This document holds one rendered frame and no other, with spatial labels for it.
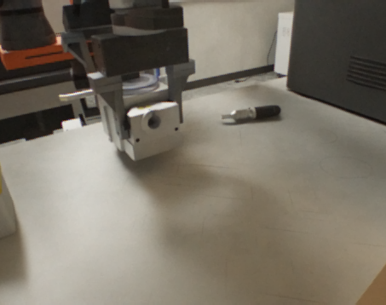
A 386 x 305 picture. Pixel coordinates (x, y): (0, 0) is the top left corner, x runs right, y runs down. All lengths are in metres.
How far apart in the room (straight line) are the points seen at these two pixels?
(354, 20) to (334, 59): 0.09
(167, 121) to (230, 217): 0.18
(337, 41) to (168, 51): 0.43
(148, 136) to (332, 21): 0.49
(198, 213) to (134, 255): 0.10
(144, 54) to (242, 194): 0.24
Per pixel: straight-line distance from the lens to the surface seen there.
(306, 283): 0.36
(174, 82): 0.49
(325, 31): 0.80
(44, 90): 1.97
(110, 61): 0.44
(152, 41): 0.45
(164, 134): 0.50
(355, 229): 0.44
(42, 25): 0.97
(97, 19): 0.64
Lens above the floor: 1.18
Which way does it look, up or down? 30 degrees down
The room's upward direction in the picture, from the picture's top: 2 degrees counter-clockwise
